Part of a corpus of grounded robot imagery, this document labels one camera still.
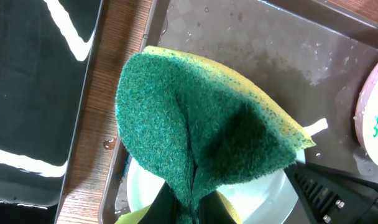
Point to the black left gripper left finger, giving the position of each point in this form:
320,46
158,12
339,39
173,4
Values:
164,209

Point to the green yellow sponge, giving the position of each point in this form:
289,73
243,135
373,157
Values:
199,124

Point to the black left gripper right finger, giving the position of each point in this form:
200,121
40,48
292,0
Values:
212,211

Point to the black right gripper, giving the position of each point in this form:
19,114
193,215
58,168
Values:
334,196

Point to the black water tray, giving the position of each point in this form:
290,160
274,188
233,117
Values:
47,55

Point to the white plate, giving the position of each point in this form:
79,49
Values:
269,199
366,116

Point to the grey serving tray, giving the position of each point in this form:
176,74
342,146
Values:
311,57

